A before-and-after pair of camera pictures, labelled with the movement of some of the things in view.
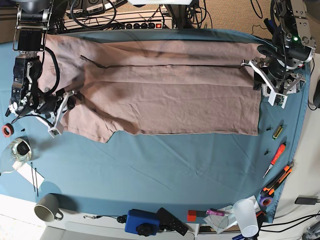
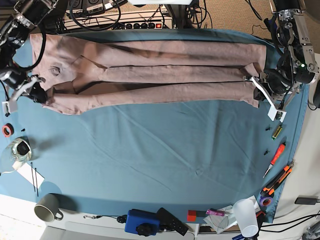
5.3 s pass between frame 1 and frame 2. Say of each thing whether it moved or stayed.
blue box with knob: stayed
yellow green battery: stayed
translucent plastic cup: stayed
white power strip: stayed
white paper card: stayed
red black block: stayed
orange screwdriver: stayed
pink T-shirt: moved
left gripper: moved
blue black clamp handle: stayed
